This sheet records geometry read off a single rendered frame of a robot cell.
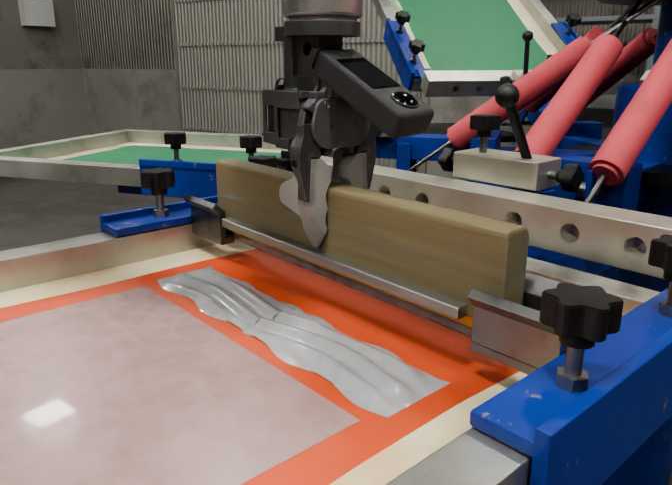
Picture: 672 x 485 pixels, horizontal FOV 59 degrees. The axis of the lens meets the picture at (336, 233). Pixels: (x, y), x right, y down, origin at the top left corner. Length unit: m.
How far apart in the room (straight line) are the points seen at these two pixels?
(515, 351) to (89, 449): 0.29
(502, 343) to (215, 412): 0.21
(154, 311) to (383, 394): 0.26
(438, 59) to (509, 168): 1.15
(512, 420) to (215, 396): 0.22
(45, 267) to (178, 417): 0.34
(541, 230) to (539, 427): 0.38
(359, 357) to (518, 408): 0.16
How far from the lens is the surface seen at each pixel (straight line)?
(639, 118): 0.96
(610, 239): 0.66
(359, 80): 0.52
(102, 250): 0.75
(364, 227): 0.54
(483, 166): 0.79
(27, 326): 0.63
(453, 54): 1.93
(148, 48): 7.56
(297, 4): 0.56
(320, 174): 0.56
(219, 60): 6.63
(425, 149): 1.27
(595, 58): 1.10
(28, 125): 8.26
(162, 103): 7.42
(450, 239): 0.48
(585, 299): 0.37
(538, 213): 0.69
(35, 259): 0.73
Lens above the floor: 1.19
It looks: 16 degrees down
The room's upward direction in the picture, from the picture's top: straight up
